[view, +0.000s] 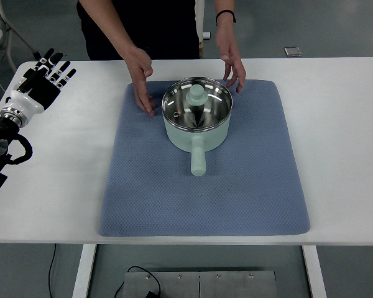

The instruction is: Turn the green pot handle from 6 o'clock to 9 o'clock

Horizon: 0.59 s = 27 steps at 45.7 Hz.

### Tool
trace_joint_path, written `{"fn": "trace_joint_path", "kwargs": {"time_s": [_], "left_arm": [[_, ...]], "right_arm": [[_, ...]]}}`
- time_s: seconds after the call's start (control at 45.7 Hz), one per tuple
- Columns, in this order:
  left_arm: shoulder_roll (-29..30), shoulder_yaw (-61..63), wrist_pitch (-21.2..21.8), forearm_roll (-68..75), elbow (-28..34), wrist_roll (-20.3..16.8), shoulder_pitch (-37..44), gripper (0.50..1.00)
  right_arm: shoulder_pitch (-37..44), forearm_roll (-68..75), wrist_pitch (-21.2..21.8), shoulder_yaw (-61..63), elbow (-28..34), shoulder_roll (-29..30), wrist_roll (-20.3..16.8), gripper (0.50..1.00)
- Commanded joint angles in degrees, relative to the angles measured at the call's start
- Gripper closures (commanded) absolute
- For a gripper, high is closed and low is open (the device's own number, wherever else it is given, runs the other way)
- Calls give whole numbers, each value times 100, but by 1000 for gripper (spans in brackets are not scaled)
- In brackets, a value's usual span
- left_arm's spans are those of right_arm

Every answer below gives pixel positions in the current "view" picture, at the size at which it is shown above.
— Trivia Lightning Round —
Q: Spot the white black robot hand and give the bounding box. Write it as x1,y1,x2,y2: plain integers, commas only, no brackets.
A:
0,48,76,127

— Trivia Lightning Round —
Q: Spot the mint green pot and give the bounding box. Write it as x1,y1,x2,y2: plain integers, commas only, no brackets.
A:
163,114,231,176

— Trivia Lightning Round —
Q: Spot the person's right forearm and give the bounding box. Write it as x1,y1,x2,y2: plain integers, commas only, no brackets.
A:
80,0,137,58

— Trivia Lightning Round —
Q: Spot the person's left forearm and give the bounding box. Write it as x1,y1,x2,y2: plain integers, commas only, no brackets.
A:
214,0,236,27

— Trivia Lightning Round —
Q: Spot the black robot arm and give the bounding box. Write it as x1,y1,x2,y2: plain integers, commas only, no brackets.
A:
0,48,76,188

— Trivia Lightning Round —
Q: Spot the glass pot lid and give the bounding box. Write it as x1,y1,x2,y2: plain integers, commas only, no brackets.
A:
162,77,233,132

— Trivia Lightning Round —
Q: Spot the person's right hand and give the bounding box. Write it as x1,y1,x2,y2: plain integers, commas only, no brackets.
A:
122,45,157,116

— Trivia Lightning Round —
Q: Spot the person's left hand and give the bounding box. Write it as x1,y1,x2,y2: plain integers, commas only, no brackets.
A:
215,22,246,93

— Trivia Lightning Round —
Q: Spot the person's dark torso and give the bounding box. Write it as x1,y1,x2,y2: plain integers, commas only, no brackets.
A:
76,1,200,60

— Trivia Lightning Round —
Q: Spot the black wristband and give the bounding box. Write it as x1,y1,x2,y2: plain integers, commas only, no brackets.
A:
215,9,237,26

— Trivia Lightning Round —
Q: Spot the blue textured mat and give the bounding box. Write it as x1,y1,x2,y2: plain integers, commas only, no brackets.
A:
99,80,310,237

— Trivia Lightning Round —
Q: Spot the silver floor socket plate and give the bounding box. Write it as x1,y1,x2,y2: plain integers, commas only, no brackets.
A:
283,47,302,58

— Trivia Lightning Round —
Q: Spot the white table leg frame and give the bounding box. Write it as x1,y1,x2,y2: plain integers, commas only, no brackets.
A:
72,244,327,297

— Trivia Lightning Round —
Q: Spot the black power cable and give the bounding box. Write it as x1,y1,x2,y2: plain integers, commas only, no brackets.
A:
48,244,162,298

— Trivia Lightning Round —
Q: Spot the grey metal base plate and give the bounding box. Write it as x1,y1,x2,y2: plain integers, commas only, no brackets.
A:
122,271,278,297

